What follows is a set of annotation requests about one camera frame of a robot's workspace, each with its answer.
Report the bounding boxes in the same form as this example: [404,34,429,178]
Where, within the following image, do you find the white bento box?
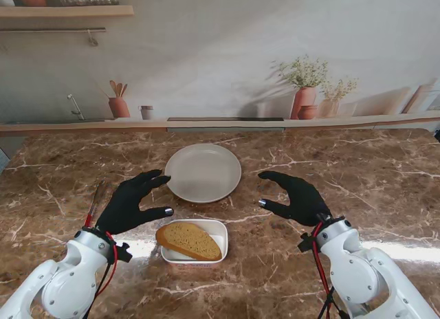
[160,219,229,265]

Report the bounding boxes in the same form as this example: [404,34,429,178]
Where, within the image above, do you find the red black right arm cable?
[311,222,344,319]

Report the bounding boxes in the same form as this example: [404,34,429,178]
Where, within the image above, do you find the red black arm cable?
[311,222,344,319]
[82,231,120,319]

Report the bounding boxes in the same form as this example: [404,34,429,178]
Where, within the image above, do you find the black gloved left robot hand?
[95,169,175,236]

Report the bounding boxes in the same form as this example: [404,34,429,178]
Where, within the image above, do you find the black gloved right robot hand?
[257,170,333,227]

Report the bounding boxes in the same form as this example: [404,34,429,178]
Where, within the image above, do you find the printed kitchen backdrop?
[0,0,440,138]

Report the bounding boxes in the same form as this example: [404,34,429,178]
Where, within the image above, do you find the brown bread slice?
[155,222,223,261]

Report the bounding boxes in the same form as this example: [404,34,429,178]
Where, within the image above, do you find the round white plate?
[164,143,242,204]

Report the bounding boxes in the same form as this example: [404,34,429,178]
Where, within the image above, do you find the red black left arm cable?
[82,231,120,319]

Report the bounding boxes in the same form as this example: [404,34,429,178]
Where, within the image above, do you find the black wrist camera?
[297,231,317,254]
[115,241,133,264]

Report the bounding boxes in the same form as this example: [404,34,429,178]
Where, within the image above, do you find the red handled metal kitchen tongs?
[83,179,109,229]

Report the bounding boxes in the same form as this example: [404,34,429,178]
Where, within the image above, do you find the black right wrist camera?
[297,231,317,254]

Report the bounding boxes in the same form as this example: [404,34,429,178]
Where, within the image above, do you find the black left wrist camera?
[115,241,133,264]

